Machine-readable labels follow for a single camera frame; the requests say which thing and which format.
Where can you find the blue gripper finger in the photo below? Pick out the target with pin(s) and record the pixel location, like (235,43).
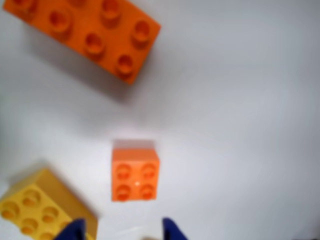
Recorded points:
(173,231)
(73,231)

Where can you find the orange 2x2 block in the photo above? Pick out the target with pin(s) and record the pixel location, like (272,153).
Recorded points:
(136,175)

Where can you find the yellow 2x4 block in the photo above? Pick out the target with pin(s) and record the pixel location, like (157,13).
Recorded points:
(37,200)

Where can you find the orange 2x4 block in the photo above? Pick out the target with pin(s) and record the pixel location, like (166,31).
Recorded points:
(82,32)

